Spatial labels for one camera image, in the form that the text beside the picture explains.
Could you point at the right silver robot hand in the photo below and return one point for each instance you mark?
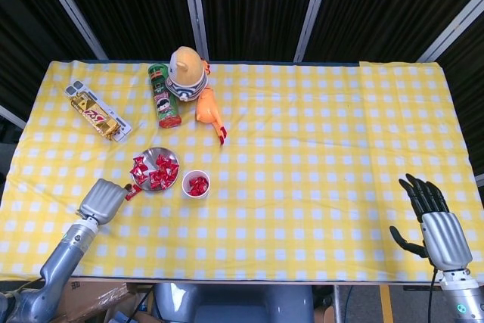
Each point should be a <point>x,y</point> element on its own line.
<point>444,238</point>

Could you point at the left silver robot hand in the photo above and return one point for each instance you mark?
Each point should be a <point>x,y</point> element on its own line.
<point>102,202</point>

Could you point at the red candy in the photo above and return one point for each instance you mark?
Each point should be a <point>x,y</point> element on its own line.
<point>195,181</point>
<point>139,161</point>
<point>203,182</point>
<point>155,180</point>
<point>194,190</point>
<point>173,169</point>
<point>162,160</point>
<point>133,192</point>
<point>137,172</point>
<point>167,181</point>

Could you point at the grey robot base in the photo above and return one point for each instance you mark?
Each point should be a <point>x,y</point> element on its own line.
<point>234,304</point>

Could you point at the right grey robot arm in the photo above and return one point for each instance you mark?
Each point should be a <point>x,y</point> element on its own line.
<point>465,300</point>

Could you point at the white paper cup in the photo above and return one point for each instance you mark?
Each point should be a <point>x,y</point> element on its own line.
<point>185,183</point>

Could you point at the round silver metal plate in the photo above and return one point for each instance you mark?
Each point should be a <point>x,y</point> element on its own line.
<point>151,154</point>

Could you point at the gold chocolate bar package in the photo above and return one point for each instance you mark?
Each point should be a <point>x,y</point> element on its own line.
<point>94,115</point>

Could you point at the brown cardboard box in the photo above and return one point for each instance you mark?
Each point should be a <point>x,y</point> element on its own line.
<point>90,300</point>

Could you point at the green Pringles can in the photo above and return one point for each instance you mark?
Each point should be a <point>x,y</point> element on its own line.
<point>163,103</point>

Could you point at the metal table leg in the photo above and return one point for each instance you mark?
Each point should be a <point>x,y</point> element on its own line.
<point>337,306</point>

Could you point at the orange rubber chicken toy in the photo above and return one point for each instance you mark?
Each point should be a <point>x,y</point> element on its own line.
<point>206,109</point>

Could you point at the plush toy with striped shirt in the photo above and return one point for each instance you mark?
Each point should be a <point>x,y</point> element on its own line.
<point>185,69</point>

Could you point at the yellow checkered tablecloth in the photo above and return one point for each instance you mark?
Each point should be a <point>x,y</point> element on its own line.
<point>302,149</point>

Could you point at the black pleated curtain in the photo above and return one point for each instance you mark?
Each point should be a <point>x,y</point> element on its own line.
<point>257,5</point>

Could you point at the grey aluminium frame post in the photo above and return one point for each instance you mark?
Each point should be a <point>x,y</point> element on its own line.
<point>71,9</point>
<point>195,9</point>
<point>11,115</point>
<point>480,180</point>
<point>314,9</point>
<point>453,33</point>

